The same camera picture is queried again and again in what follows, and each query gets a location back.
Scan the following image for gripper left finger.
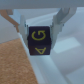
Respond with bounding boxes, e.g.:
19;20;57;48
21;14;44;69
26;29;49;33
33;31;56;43
16;13;30;43

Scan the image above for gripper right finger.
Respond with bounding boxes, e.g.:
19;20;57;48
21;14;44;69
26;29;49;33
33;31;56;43
49;7;69;45

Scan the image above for purple block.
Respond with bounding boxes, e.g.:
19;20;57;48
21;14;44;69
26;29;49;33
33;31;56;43
27;25;53;57

